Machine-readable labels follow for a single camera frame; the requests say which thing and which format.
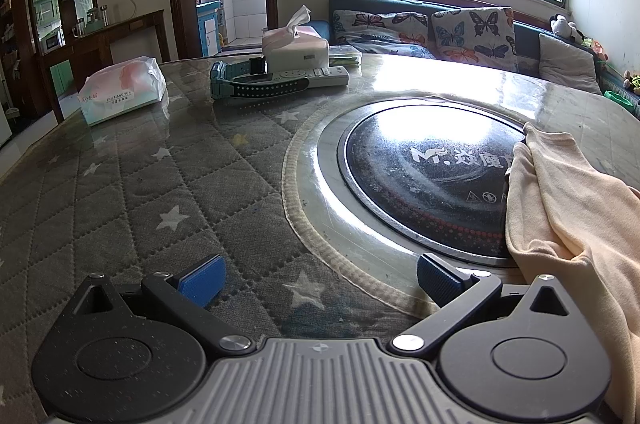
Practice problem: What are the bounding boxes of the green bowl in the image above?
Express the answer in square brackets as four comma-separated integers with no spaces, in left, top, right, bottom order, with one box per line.
[603,90,639,106]

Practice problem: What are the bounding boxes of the panda plush toy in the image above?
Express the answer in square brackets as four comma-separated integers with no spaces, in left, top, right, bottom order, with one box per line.
[549,14,586,46]

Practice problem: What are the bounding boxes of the grey pillow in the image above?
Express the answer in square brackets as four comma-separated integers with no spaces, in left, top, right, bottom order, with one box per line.
[537,33,604,96]

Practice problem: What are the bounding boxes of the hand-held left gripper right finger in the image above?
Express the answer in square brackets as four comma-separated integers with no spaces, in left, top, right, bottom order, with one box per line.
[390,251,576,356]

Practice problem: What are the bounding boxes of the cream sweatshirt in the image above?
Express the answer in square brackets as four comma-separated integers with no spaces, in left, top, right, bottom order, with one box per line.
[505,121,640,424]

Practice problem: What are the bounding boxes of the blue white toy cabinet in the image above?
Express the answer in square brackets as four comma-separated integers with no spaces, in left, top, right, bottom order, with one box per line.
[196,0,224,58]

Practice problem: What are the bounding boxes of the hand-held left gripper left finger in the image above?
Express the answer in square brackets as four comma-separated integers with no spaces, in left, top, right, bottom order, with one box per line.
[65,254,253,355]

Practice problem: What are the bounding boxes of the white remote control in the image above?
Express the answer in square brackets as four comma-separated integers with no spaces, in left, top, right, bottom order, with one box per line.
[227,65,350,90]

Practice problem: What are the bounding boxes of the round black induction cooktop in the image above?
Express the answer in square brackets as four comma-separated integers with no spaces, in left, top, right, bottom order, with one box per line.
[315,101,532,268]

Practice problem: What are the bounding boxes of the white pink tissue box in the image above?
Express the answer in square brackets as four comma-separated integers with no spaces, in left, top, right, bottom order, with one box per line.
[261,4,331,73]

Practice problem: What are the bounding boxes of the square butterfly print pillow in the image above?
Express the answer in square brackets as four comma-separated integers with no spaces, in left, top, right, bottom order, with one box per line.
[431,6,521,73]

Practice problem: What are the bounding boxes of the white microwave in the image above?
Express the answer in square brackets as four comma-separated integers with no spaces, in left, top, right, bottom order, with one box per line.
[40,28,66,54]

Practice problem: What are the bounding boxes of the blue black smartwatch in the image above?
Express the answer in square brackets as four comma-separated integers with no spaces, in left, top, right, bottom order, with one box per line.
[209,57,311,102]

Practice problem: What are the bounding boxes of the green packet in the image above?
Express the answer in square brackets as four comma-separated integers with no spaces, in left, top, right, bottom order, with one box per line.
[327,46,362,68]

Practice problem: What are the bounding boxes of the white pink wipes pack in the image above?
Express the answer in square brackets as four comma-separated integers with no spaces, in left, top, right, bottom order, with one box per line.
[77,57,169,127]

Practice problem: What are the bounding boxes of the flat butterfly print pillow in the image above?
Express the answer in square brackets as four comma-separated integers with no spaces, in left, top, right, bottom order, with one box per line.
[331,8,437,58]

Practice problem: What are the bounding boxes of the dark wooden cabinet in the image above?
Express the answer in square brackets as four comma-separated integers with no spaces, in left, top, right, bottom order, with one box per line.
[0,0,169,125]

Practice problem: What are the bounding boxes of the blue sofa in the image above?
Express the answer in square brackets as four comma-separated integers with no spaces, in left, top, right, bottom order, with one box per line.
[310,0,640,116]

